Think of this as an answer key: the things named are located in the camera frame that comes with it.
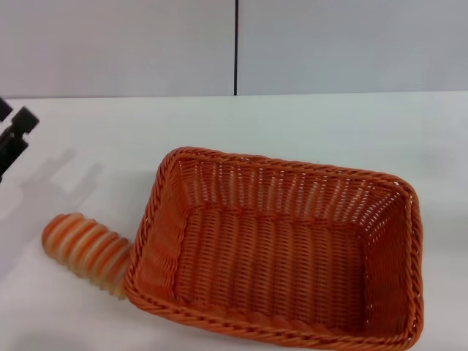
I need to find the orange striped bread roll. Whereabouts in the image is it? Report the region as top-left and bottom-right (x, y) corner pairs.
(42, 211), (132, 303)

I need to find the black vertical wall strip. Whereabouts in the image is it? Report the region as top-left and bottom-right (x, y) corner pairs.
(233, 0), (241, 97)

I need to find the orange woven plastic basket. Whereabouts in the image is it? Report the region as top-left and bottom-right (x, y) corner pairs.
(123, 146), (428, 351)

